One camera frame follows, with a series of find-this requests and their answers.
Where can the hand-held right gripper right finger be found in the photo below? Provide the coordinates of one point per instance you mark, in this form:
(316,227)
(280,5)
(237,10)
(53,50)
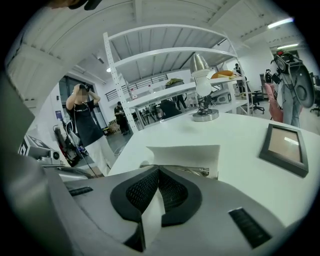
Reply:
(215,200)

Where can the white perforated shelf rack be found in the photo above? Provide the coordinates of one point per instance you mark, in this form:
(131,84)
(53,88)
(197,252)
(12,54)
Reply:
(155,37)

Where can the black picture frame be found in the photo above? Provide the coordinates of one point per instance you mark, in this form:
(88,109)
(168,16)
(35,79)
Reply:
(283,145)

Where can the silver desk lamp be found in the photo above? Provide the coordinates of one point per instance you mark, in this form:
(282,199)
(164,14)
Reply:
(205,116)

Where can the yellow object on shelf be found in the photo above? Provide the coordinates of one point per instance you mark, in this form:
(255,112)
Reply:
(222,74)

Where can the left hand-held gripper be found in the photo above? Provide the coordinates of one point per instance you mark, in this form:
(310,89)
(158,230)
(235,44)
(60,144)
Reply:
(45,155)

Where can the black office chair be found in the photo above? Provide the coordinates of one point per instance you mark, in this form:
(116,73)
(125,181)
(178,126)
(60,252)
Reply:
(257,100)

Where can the long ceiling light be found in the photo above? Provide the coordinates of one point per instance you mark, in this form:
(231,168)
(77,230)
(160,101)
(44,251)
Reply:
(280,23)

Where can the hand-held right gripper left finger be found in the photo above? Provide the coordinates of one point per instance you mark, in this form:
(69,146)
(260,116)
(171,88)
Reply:
(100,200)

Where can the dark olive bag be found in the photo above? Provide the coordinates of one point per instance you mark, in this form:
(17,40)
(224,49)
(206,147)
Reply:
(174,82)

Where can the black round backpack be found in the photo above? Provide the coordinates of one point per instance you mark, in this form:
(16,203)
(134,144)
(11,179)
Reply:
(303,90)

